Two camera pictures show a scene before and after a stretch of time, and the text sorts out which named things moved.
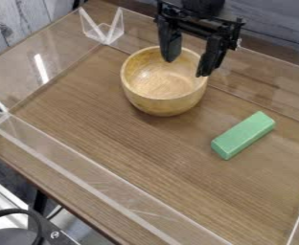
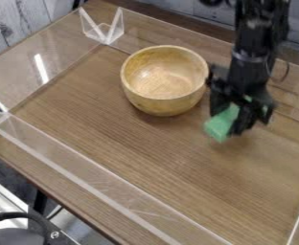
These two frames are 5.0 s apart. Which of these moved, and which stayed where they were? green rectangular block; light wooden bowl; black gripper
Moved: black gripper; green rectangular block
Stayed: light wooden bowl
